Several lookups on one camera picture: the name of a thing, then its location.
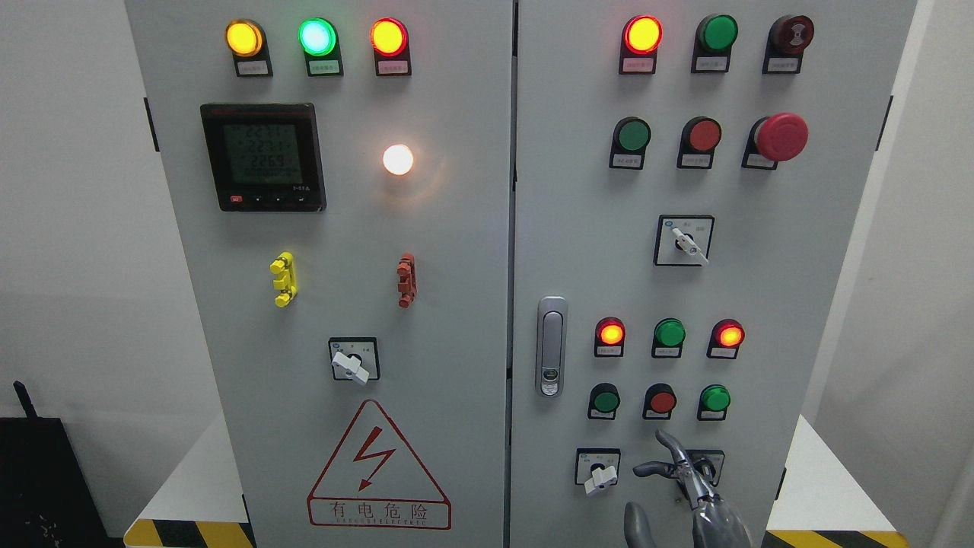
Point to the grey metallic robot hand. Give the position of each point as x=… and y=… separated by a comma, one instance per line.
x=715, y=523

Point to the upper right white selector switch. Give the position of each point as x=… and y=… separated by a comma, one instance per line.
x=683, y=240

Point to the red terminal block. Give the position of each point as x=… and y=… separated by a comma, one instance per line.
x=407, y=284

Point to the green indicator top right door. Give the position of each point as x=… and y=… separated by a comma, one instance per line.
x=713, y=43

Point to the red emergency stop mushroom button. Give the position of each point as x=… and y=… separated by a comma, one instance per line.
x=774, y=139

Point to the left white rotary selector switch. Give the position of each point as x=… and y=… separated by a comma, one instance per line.
x=354, y=359

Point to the red lit indicator right door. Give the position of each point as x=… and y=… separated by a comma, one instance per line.
x=639, y=43

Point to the silver cabinet door handle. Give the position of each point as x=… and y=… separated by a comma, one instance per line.
x=550, y=345

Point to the green start button lower left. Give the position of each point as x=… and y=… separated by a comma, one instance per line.
x=604, y=401

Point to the grey electrical control cabinet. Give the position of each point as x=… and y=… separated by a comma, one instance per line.
x=509, y=112

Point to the yellow terminal block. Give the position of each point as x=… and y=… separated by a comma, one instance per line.
x=282, y=267

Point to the orange red indicator light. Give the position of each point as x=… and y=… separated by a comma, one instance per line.
x=390, y=40

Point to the lower white rotary selector switch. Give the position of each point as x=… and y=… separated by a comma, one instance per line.
x=596, y=469

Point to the red indicator lower left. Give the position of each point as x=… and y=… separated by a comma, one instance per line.
x=609, y=338

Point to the dark red buzzer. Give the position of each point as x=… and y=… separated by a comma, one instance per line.
x=788, y=37

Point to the red push button lower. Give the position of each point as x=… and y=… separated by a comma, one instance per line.
x=659, y=402

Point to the red lit indicator lower right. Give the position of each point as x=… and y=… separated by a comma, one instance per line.
x=725, y=340

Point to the black device with antenna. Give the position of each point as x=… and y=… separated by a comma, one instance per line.
x=45, y=501

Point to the white lit indicator lamp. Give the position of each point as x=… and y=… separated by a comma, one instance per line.
x=398, y=160

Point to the red electrical hazard warning sticker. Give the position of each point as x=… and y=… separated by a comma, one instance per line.
x=374, y=478

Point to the red push button upper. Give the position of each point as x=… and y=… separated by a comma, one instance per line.
x=699, y=139

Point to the black knob selector switch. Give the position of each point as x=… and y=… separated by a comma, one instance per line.
x=698, y=473

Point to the red push button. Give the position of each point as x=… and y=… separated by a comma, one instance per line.
x=659, y=402
x=699, y=139

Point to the green lit indicator light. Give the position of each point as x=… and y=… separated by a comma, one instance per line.
x=321, y=46

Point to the green push button lower right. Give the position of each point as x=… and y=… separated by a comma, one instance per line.
x=714, y=401

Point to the green indicator lower middle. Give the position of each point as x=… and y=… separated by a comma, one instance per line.
x=668, y=338

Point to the black digital power meter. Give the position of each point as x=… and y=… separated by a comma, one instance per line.
x=264, y=157

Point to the green push button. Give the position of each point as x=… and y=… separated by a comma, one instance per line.
x=714, y=401
x=629, y=143

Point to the white rotary selector switch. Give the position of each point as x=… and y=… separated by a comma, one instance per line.
x=354, y=359
x=596, y=469

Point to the green push button upper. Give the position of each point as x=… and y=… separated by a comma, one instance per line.
x=629, y=143

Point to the yellow indicator light top left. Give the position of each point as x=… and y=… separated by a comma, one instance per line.
x=247, y=42

